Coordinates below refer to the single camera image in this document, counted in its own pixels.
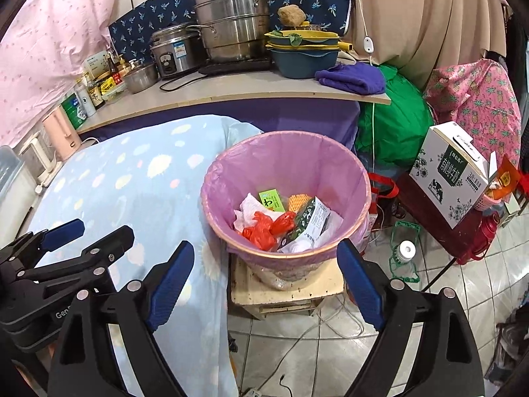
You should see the white milk carton box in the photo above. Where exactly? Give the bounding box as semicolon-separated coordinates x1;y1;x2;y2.
409;122;499;229

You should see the green cloth bag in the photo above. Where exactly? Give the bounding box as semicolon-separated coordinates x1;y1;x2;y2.
356;64;434;170

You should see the green white box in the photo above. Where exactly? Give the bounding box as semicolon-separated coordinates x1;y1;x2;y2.
62;95;85;129

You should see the white glass electric kettle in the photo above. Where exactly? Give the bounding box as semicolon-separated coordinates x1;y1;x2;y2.
19;130;62;187

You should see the steel steamer pot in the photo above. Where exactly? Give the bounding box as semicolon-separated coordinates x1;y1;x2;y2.
186;0;282;63

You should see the green white snack packet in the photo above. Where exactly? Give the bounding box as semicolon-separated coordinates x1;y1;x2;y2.
285;196;344;253

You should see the red shopping bag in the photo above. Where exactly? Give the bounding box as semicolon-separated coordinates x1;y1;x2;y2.
366;172;399;232

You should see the purple towel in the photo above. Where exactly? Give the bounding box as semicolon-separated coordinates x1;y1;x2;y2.
315;63;387;95

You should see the orange snack packet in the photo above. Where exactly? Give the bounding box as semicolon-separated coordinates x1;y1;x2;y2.
490;155;522;199

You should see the white plastic storage box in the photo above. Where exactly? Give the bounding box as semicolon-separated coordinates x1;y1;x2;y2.
0;145;42;226

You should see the orange foam fruit net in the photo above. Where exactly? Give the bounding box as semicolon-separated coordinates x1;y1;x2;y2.
287;194;312;213

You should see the black power cable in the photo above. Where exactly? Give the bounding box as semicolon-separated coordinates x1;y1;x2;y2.
159;75;207;92

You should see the green tea box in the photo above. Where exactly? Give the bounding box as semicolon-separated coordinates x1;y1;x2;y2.
258;189;287;212

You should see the soy sauce bottle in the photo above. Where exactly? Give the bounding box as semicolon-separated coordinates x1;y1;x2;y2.
85;76;106;110

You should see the pink lined waste bin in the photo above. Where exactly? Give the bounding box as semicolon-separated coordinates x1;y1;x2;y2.
201;131;372;283

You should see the pink floral curtain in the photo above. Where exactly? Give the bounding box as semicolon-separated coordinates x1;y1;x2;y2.
0;0;137;147

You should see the beige curtain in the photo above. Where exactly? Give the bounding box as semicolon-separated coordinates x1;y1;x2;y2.
333;0;513;92

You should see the white can blue label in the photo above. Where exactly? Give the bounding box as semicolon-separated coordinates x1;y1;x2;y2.
74;85;97;118

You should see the white tissue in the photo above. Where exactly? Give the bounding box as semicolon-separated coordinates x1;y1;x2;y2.
289;238;317;254

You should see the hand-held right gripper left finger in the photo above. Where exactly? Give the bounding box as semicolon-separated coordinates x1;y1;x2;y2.
49;240;196;397

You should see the steel rice cooker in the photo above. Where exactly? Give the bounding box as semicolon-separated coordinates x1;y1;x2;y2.
149;22;203;80

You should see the grey wooden shelf board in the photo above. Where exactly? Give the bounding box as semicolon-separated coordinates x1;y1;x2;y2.
76;68;392;135

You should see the dark teal plastic basin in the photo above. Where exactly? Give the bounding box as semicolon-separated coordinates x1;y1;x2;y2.
270;47;342;80

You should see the black induction cooker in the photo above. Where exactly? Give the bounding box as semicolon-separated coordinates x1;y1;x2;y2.
197;57;274;77

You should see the blue printed blanket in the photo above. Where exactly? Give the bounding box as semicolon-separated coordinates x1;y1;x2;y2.
25;114;265;397

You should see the green bottle carrier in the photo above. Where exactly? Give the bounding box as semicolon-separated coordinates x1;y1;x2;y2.
388;221;420;284

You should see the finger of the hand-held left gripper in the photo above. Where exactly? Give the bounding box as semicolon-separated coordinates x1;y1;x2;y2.
0;218;86;276
17;225;136;292

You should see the yellow rimmed plastic basin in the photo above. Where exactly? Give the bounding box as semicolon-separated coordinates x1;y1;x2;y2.
264;29;342;52

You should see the white floor cable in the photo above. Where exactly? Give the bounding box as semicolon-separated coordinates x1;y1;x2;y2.
264;289;364;385

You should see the clear food container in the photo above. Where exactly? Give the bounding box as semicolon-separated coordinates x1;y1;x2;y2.
101;82;127;102

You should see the pink electric kettle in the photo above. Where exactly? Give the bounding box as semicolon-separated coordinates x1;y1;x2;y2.
42;105;81;162

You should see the red thermos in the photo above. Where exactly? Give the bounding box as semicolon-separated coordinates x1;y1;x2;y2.
457;211;503;265

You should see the small steel pot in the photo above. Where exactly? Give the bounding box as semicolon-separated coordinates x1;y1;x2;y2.
123;63;160;94

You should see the white cord with switch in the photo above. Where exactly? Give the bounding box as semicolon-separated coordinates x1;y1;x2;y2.
347;0;378;67

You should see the red plastic bag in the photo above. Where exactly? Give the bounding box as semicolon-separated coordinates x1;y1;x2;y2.
242;211;297;251

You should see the navy floral cloth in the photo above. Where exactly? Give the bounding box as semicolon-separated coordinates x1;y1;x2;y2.
108;0;354;67

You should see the pink pineapple print cloth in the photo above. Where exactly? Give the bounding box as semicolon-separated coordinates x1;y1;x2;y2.
424;59;522;170

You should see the natural loofah sponge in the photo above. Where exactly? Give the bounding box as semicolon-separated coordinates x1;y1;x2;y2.
278;5;308;27

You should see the clear bottle white cap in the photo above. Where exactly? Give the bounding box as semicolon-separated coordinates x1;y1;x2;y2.
396;241;416;263

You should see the wooden stool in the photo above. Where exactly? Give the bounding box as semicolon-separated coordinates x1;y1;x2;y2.
229;252;346;321

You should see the pink plastic basket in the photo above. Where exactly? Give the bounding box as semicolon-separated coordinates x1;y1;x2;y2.
481;190;513;216

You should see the purple table skirt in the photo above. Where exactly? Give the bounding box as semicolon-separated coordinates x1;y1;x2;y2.
83;99;360;150

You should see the white paper towel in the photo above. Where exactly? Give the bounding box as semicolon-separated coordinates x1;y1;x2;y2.
233;192;286;232

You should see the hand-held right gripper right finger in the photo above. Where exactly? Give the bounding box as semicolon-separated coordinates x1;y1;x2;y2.
337;239;485;397

